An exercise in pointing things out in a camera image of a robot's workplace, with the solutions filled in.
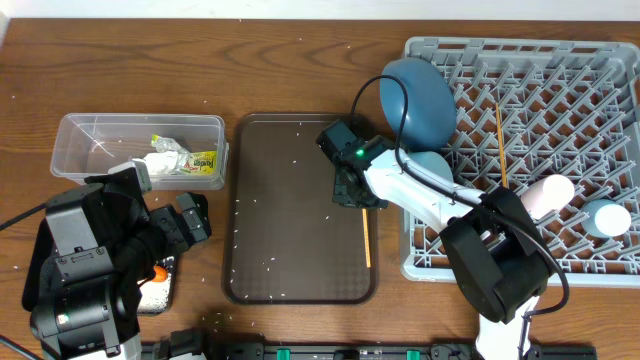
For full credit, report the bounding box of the wooden chopstick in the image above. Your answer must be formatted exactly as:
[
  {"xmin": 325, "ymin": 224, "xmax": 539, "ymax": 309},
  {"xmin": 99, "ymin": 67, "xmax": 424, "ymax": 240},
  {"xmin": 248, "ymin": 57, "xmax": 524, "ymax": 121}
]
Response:
[
  {"xmin": 361, "ymin": 208, "xmax": 371, "ymax": 269},
  {"xmin": 495, "ymin": 102, "xmax": 509, "ymax": 188}
]

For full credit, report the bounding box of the orange carrot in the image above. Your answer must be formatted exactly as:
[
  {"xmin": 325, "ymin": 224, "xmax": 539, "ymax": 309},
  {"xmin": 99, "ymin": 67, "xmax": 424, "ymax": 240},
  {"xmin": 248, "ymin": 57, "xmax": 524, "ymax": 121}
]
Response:
[{"xmin": 152, "ymin": 265, "xmax": 169, "ymax": 283}]

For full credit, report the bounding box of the white tissue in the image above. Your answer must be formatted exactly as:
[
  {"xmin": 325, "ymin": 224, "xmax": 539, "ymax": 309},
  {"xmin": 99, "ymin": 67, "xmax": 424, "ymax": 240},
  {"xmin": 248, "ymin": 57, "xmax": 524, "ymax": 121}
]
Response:
[{"xmin": 143, "ymin": 151, "xmax": 189, "ymax": 176}]

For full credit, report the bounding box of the yellow foil snack wrapper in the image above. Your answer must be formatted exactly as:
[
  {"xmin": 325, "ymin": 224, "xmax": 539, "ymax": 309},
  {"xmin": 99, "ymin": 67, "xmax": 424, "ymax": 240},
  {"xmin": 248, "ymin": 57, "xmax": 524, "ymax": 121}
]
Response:
[{"xmin": 151, "ymin": 134, "xmax": 217, "ymax": 176}]

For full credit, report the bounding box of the white rice pile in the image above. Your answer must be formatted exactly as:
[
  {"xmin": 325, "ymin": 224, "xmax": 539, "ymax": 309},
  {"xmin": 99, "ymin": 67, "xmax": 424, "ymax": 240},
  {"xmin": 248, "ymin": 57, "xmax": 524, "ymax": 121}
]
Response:
[{"xmin": 137, "ymin": 257, "xmax": 176, "ymax": 316}]

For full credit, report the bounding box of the light blue bowl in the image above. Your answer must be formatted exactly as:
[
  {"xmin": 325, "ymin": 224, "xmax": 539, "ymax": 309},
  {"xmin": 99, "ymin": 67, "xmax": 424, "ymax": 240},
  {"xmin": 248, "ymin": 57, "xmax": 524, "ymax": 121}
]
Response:
[{"xmin": 409, "ymin": 151, "xmax": 454, "ymax": 182}]

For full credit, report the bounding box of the blue plate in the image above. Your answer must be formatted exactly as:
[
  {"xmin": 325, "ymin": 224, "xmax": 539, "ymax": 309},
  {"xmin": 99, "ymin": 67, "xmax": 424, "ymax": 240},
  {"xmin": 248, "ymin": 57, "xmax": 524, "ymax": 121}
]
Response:
[{"xmin": 383, "ymin": 57, "xmax": 457, "ymax": 152}]

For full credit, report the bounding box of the pink cup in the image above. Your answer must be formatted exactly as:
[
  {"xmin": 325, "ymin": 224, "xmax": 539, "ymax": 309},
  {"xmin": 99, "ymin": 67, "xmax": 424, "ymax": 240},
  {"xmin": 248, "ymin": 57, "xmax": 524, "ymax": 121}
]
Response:
[{"xmin": 520, "ymin": 174, "xmax": 575, "ymax": 220}]

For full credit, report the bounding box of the blue cup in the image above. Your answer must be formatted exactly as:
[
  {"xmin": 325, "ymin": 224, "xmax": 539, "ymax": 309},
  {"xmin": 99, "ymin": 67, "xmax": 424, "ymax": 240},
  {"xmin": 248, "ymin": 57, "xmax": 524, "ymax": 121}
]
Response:
[{"xmin": 581, "ymin": 199, "xmax": 631, "ymax": 238}]

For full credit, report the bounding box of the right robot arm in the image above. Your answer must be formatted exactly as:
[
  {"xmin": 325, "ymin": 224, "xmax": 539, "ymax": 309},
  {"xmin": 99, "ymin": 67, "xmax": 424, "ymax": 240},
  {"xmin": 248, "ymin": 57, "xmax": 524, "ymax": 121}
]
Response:
[{"xmin": 316, "ymin": 120, "xmax": 560, "ymax": 359}]

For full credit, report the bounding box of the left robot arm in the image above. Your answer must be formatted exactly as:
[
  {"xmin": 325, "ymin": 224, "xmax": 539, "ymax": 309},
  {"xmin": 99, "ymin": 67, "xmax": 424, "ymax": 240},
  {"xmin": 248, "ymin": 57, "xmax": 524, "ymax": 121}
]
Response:
[{"xmin": 22, "ymin": 163, "xmax": 212, "ymax": 359}]

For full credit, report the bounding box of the black waste tray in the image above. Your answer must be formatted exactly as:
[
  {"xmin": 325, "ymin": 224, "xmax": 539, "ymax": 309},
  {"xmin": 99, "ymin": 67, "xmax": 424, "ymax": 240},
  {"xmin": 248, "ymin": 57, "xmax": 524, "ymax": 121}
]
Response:
[{"xmin": 21, "ymin": 217, "xmax": 177, "ymax": 317}]

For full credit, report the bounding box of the grey dishwasher rack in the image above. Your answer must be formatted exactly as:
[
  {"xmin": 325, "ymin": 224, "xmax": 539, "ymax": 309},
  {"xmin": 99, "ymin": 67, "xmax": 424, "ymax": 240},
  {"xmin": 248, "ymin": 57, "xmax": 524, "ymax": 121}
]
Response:
[{"xmin": 404, "ymin": 37, "xmax": 639, "ymax": 288}]

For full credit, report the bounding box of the brown serving tray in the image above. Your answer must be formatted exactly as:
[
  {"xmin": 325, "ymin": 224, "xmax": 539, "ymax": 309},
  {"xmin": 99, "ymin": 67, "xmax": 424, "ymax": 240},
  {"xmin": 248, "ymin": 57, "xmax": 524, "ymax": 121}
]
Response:
[{"xmin": 223, "ymin": 113, "xmax": 377, "ymax": 305}]

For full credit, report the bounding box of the clear plastic bin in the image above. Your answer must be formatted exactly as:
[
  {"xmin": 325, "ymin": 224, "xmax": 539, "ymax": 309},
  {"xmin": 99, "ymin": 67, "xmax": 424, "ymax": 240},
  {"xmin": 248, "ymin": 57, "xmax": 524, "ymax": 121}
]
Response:
[{"xmin": 50, "ymin": 113, "xmax": 228, "ymax": 191}]

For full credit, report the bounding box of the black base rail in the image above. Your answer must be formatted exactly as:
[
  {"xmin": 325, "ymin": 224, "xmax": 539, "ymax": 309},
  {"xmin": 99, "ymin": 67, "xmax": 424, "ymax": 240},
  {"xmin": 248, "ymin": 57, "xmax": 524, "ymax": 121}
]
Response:
[{"xmin": 139, "ymin": 327, "xmax": 598, "ymax": 360}]

